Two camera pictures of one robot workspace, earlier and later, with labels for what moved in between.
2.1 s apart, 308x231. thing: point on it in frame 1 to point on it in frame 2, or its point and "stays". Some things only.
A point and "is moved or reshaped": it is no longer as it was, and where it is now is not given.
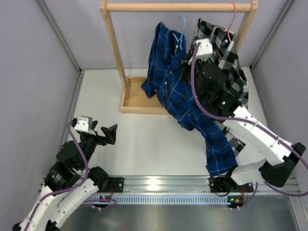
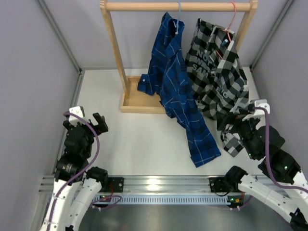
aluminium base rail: (175, 185) stays
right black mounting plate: (219, 184) stays
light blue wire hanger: (181, 37) to (177, 25)
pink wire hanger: (227, 30) stays
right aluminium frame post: (267, 40) stays
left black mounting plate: (116, 183) stays
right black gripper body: (199, 93) to (245, 130)
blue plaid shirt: (168, 80) is moved or reshaped
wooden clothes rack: (134, 100) stays
